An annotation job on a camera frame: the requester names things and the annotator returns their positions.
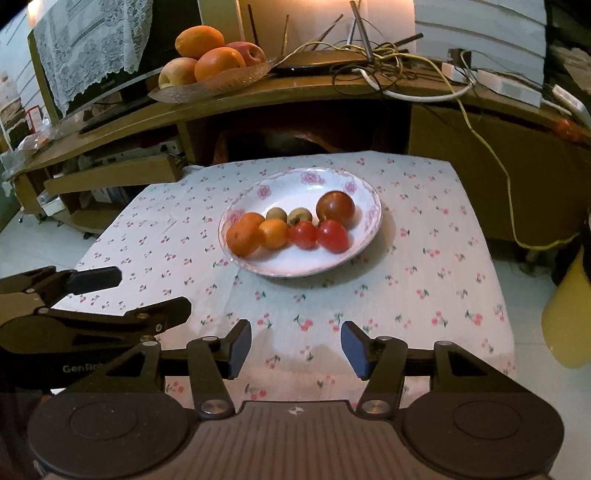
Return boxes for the large orange front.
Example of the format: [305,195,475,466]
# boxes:
[193,46,245,82]

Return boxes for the red apple behind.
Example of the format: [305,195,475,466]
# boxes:
[228,41,266,67]

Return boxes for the cherry print tablecloth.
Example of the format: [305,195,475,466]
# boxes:
[59,152,515,403]

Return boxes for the wooden TV cabinet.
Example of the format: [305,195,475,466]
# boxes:
[14,77,590,248]

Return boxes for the white lace cloth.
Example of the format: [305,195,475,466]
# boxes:
[32,0,153,115]

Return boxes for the white thick cable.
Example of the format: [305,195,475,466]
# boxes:
[352,66,477,103]

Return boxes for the black router with antennas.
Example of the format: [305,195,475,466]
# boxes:
[270,1,424,77]

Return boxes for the red tomato oval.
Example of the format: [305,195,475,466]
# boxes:
[317,219,349,254]

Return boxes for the white floral plate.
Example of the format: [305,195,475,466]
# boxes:
[218,168,383,278]

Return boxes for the yellow container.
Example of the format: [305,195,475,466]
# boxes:
[541,247,590,369]

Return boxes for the tan longan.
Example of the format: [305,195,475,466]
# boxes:
[266,207,287,222]
[287,207,314,226]

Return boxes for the tan longan right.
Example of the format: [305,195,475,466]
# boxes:
[287,207,314,226]

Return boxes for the black television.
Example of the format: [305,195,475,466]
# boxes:
[29,0,201,124]

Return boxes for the tan longan left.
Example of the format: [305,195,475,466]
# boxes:
[266,207,287,222]

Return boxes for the red tomato with stem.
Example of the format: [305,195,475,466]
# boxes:
[288,220,317,250]

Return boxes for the orange persimmon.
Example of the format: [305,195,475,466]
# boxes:
[239,212,266,228]
[225,221,264,257]

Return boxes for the small orange fruit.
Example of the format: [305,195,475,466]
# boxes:
[259,218,288,251]

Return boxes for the white power strip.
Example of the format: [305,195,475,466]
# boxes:
[442,62,542,108]

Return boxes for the orange on top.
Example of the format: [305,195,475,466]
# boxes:
[174,25,225,60]

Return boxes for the pale apple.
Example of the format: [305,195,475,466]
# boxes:
[158,57,197,89]

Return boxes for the dark red brown tomato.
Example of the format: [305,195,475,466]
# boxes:
[315,190,356,226]

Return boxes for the glass fruit dish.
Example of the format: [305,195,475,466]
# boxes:
[148,58,281,104]

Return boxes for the yellow thin cable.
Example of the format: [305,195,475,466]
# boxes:
[276,38,581,252]

